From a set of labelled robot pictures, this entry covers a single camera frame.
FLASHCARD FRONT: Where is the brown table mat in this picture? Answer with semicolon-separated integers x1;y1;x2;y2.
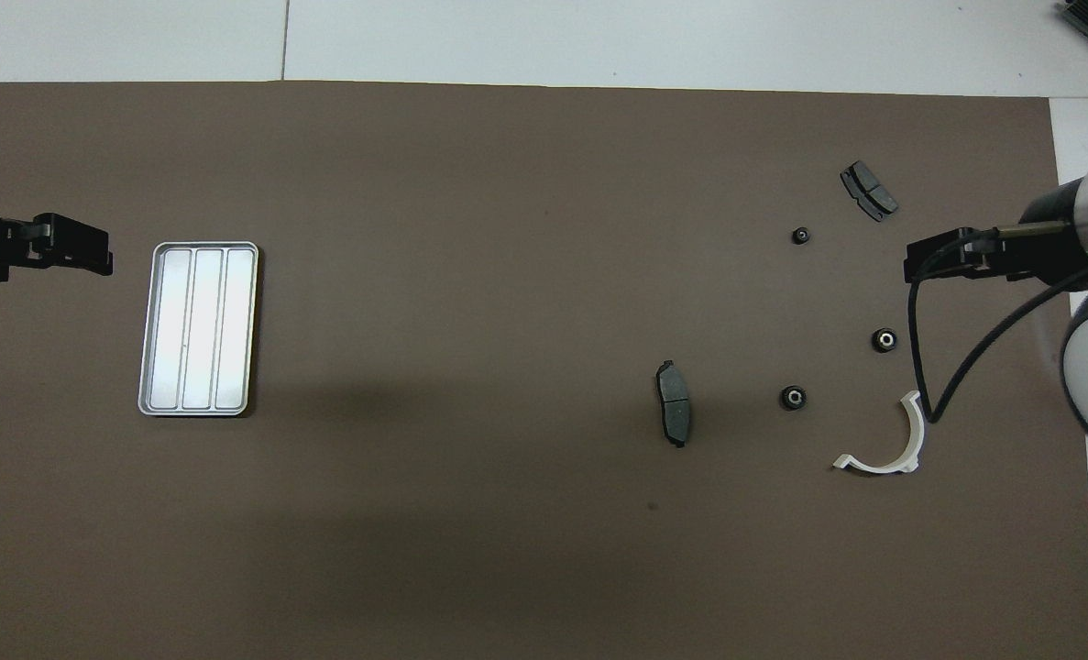
0;81;1088;660

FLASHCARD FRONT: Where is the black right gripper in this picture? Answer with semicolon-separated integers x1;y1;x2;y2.
906;179;1088;292

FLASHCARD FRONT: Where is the short dark grey brake pad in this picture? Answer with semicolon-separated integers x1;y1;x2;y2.
840;160;899;223

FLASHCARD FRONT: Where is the long dark grey brake pad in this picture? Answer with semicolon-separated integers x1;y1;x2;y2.
655;359;693;449

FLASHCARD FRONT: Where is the silver metal tray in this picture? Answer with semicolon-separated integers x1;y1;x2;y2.
137;241;260;419

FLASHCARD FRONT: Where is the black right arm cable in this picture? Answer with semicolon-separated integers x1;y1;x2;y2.
907;225;1088;424

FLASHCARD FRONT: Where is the white curved plastic bracket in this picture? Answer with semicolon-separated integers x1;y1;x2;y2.
833;390;927;476

